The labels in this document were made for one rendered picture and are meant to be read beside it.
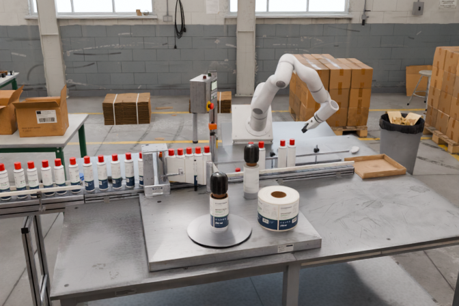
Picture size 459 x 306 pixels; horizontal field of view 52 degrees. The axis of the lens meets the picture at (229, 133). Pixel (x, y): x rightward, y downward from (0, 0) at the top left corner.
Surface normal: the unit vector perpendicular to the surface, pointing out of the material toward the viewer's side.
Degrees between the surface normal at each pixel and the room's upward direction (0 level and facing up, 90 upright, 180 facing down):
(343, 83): 91
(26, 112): 91
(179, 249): 0
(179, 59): 90
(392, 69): 90
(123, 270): 0
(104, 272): 0
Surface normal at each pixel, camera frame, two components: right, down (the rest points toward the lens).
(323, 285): 0.00, -0.95
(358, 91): 0.05, 0.29
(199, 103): -0.36, 0.31
